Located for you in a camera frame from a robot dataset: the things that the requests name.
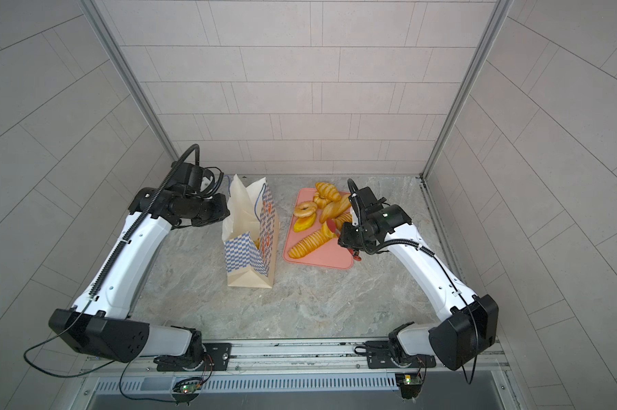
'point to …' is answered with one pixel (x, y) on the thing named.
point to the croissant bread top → (326, 190)
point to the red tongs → (332, 225)
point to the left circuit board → (188, 386)
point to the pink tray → (329, 254)
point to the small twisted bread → (320, 201)
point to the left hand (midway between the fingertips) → (237, 208)
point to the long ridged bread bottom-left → (308, 244)
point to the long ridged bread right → (342, 219)
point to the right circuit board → (410, 384)
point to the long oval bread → (335, 208)
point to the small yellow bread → (302, 223)
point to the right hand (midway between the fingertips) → (342, 241)
